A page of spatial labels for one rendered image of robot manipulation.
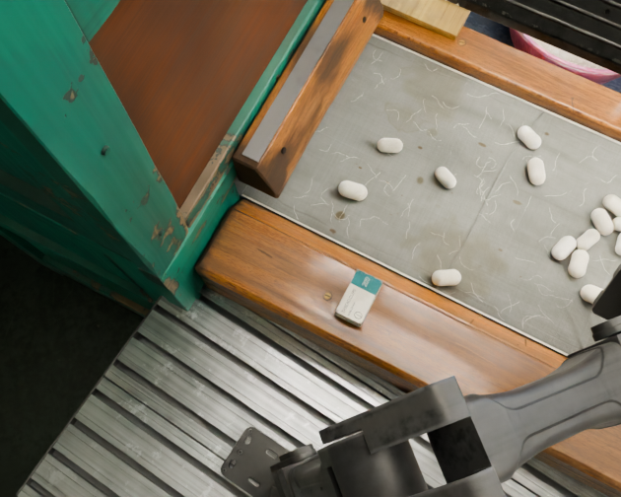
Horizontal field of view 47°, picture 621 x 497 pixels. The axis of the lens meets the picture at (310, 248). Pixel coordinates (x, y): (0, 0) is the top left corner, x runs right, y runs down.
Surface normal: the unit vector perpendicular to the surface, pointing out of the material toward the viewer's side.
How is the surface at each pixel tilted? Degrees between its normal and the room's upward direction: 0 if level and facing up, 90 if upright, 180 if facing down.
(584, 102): 0
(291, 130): 67
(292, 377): 0
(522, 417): 28
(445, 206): 0
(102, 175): 90
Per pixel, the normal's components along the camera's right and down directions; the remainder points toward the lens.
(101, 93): 0.88, 0.44
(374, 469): -0.17, -0.23
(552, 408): 0.43, -0.42
